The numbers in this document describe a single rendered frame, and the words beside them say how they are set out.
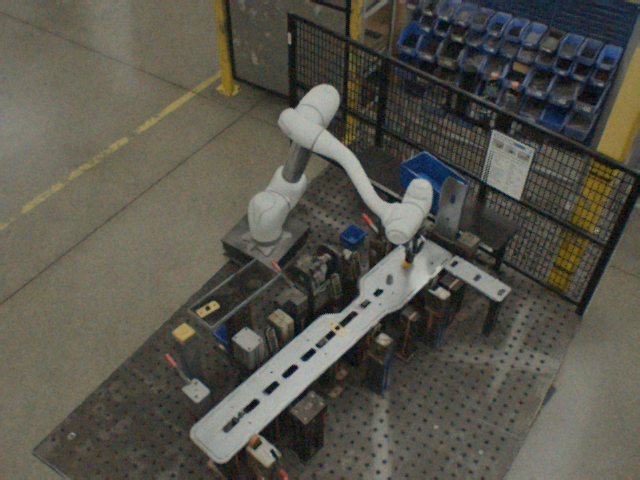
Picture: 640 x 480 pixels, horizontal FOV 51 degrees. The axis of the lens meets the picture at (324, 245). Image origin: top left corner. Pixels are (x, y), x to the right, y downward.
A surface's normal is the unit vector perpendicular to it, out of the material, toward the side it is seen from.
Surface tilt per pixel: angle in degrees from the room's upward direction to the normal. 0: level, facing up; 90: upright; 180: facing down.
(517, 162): 90
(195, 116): 0
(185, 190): 0
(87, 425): 0
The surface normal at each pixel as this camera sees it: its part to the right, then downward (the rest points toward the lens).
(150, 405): 0.02, -0.70
